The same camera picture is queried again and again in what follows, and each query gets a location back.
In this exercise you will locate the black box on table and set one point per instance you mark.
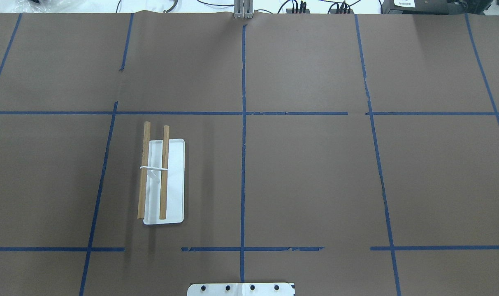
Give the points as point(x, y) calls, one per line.
point(435, 7)

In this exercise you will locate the aluminium frame post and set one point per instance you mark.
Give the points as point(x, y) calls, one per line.
point(243, 9)

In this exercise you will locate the white camera mast pedestal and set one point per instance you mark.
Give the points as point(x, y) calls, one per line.
point(242, 289)

